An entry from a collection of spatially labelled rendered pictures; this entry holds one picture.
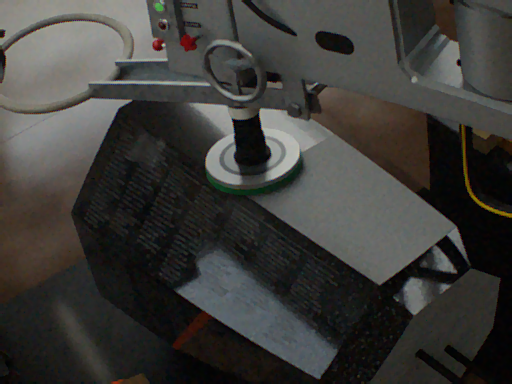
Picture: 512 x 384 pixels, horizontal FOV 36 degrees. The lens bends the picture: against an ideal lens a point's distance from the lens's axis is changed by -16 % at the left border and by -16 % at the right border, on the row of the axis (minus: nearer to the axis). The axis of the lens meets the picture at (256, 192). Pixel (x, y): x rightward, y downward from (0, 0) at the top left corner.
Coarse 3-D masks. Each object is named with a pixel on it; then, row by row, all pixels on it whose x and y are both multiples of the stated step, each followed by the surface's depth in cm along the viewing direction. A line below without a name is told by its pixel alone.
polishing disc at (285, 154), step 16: (224, 144) 214; (272, 144) 211; (288, 144) 210; (208, 160) 210; (224, 160) 209; (272, 160) 206; (288, 160) 205; (224, 176) 204; (240, 176) 203; (256, 176) 202; (272, 176) 201
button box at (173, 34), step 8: (152, 0) 176; (168, 0) 174; (176, 0) 174; (152, 8) 178; (168, 8) 175; (176, 8) 175; (152, 16) 179; (160, 16) 178; (168, 16) 177; (176, 16) 176; (152, 24) 181; (176, 24) 177; (152, 32) 183; (160, 32) 181; (168, 32) 180; (176, 32) 179; (176, 40) 180
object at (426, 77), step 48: (240, 0) 163; (288, 0) 160; (336, 0) 153; (384, 0) 146; (480, 0) 132; (288, 48) 168; (336, 48) 161; (384, 48) 154; (432, 48) 161; (288, 96) 178; (384, 96) 161; (432, 96) 154; (480, 96) 147
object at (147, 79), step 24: (144, 72) 221; (168, 72) 216; (96, 96) 220; (120, 96) 214; (144, 96) 208; (168, 96) 203; (192, 96) 199; (216, 96) 194; (264, 96) 186; (312, 96) 178
